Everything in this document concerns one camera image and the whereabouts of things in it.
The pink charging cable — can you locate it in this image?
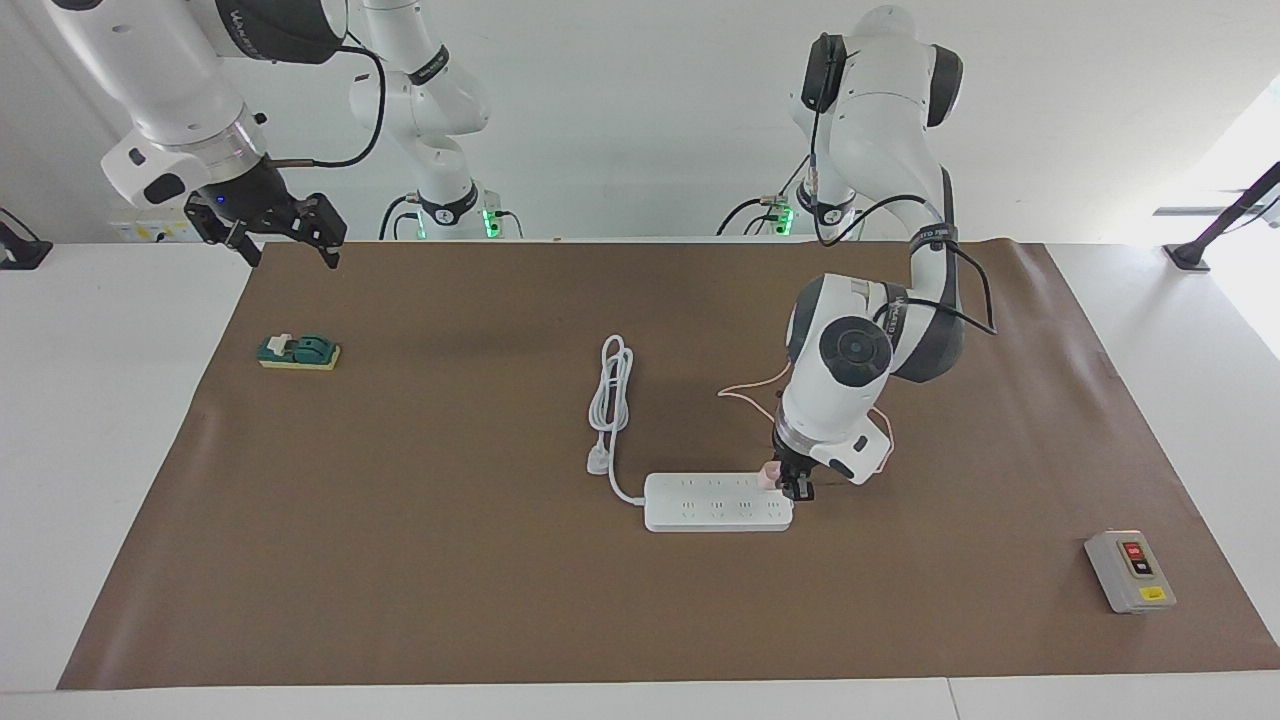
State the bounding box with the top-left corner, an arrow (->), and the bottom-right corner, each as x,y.
716,360 -> 896,476

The white power strip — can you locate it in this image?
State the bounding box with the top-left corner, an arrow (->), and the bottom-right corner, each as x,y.
643,472 -> 795,533

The brown table mat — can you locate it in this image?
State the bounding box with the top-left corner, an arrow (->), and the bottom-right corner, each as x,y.
57,240 -> 1280,691

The black right base cable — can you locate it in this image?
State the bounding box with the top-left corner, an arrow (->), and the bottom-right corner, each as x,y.
378,193 -> 426,241

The black base cable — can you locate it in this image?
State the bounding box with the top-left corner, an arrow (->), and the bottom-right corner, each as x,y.
715,150 -> 811,238
378,193 -> 426,241

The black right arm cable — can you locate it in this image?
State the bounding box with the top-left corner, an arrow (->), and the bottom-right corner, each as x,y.
265,45 -> 387,169

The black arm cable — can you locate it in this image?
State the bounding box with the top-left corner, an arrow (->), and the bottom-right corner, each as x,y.
808,40 -> 999,336
265,45 -> 387,169

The white wall outlet box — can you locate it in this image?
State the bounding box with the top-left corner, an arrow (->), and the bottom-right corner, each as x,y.
108,210 -> 201,243

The green knife switch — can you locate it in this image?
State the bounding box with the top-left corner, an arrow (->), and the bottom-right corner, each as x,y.
257,333 -> 342,372

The white power strip cord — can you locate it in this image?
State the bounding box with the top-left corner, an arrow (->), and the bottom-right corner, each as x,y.
586,335 -> 649,508

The black camera stand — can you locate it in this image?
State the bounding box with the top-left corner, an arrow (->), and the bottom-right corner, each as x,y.
0,207 -> 53,271
1163,160 -> 1280,273

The black left base cable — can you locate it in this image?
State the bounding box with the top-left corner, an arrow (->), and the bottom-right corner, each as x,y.
715,150 -> 811,238

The grey on-off switch box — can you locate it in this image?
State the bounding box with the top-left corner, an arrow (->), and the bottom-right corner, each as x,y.
1084,529 -> 1178,614

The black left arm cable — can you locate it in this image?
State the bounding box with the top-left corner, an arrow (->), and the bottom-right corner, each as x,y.
808,40 -> 999,336

